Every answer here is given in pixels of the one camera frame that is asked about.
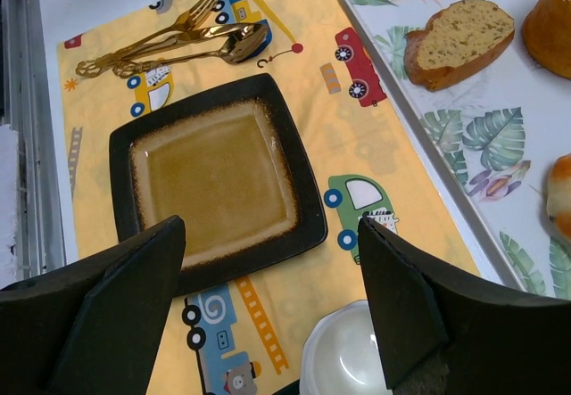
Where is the tall sugared brioche cake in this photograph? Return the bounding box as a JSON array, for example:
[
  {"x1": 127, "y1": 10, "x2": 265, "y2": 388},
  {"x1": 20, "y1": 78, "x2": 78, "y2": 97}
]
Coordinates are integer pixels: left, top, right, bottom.
[{"x1": 522, "y1": 0, "x2": 570, "y2": 79}]

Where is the gold spoon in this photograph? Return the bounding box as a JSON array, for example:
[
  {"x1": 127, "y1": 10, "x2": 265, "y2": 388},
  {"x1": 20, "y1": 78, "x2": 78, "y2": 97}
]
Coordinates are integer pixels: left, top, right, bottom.
[{"x1": 111, "y1": 22, "x2": 269, "y2": 80}]

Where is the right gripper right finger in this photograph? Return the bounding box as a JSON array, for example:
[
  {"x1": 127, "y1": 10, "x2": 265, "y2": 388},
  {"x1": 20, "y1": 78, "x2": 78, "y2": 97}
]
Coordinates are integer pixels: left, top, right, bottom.
[{"x1": 358, "y1": 217, "x2": 570, "y2": 394}]

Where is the gold fork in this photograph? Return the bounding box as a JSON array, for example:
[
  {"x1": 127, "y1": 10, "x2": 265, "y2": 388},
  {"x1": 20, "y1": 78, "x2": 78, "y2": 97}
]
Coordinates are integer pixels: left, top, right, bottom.
[{"x1": 75, "y1": 0, "x2": 217, "y2": 78}]

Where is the floral white serving tray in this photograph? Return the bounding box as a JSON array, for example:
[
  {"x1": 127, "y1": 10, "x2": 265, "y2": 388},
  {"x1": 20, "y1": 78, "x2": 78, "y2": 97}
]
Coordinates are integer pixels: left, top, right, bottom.
[{"x1": 342, "y1": 0, "x2": 570, "y2": 299}]

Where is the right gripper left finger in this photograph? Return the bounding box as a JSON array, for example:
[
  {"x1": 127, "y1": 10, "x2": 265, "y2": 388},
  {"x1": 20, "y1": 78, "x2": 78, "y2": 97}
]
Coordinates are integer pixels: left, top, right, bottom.
[{"x1": 1, "y1": 216, "x2": 186, "y2": 394}]

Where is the yellow vehicle print placemat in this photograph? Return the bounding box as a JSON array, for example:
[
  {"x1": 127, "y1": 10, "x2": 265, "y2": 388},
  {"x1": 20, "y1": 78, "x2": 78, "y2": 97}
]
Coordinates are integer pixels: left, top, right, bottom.
[{"x1": 57, "y1": 0, "x2": 476, "y2": 394}]

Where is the aluminium table frame rail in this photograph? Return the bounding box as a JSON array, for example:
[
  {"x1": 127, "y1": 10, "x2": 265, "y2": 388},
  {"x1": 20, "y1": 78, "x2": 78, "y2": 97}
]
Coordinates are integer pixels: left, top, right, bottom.
[{"x1": 1, "y1": 0, "x2": 66, "y2": 283}]

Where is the square black brown plate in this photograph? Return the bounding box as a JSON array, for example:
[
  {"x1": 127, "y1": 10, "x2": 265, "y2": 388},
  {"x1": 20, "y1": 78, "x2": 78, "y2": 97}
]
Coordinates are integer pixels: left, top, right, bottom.
[{"x1": 109, "y1": 74, "x2": 327, "y2": 295}]

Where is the green mug white inside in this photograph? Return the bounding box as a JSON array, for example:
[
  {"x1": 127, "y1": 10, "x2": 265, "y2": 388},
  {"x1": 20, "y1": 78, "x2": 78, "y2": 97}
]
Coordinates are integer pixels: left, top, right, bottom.
[{"x1": 278, "y1": 300, "x2": 392, "y2": 394}]

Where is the twisted orange bread ring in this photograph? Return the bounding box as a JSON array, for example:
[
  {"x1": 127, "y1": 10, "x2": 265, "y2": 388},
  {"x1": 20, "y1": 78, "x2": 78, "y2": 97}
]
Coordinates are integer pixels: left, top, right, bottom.
[{"x1": 545, "y1": 152, "x2": 571, "y2": 247}]

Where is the herb bread slice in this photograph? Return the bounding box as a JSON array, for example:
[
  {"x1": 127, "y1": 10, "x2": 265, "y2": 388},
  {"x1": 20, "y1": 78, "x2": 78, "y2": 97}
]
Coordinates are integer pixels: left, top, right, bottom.
[{"x1": 403, "y1": 0, "x2": 515, "y2": 92}]

